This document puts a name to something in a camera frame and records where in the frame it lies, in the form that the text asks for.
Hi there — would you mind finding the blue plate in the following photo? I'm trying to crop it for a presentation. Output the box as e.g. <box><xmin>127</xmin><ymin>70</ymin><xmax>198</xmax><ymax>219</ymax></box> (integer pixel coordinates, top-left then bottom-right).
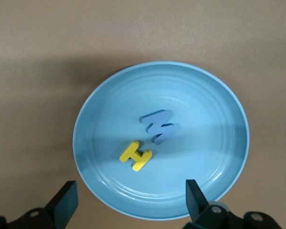
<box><xmin>72</xmin><ymin>61</ymin><xmax>250</xmax><ymax>221</ymax></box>

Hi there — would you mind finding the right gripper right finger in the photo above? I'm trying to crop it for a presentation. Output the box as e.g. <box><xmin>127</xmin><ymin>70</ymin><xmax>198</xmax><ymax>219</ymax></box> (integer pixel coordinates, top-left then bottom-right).
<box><xmin>182</xmin><ymin>179</ymin><xmax>281</xmax><ymax>229</ymax></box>

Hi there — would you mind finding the yellow foam uppercase H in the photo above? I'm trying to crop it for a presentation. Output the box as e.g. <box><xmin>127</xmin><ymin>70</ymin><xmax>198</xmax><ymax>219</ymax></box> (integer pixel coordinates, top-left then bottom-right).
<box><xmin>119</xmin><ymin>140</ymin><xmax>153</xmax><ymax>172</ymax></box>

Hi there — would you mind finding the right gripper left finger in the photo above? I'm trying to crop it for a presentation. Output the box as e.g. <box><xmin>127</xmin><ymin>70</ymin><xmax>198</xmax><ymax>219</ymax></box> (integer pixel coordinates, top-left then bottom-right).
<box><xmin>0</xmin><ymin>180</ymin><xmax>79</xmax><ymax>229</ymax></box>

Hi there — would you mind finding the brown table mat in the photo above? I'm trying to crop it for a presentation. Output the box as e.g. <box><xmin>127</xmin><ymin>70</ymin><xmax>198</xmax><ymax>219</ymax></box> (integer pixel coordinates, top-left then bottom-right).
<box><xmin>0</xmin><ymin>0</ymin><xmax>286</xmax><ymax>229</ymax></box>

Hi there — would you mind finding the blue foam uppercase W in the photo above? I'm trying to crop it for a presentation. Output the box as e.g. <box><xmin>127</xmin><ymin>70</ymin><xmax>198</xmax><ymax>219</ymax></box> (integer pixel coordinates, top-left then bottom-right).
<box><xmin>141</xmin><ymin>109</ymin><xmax>177</xmax><ymax>146</ymax></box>

